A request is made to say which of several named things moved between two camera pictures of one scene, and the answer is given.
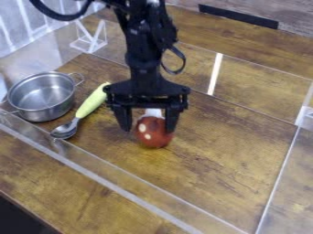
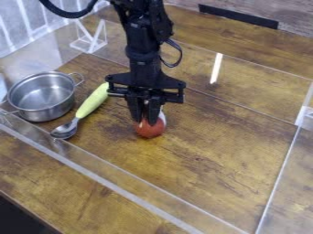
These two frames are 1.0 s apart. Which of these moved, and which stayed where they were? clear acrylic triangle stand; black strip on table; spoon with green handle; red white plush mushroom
Moved: red white plush mushroom
Stayed: clear acrylic triangle stand; spoon with green handle; black strip on table
